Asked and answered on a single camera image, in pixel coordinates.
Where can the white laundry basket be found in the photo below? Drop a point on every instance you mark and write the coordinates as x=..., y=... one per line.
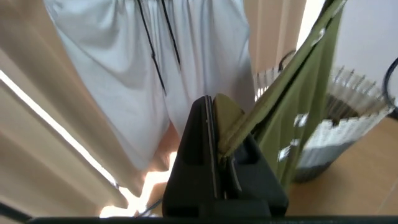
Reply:
x=345, y=130

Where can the pale grey shorts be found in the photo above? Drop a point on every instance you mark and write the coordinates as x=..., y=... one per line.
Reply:
x=121, y=77

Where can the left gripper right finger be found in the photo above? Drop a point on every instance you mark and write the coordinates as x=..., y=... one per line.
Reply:
x=258, y=189

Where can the green garment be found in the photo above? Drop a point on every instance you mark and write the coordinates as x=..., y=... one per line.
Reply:
x=295, y=93

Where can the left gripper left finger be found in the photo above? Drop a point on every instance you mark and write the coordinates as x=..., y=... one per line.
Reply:
x=191, y=174

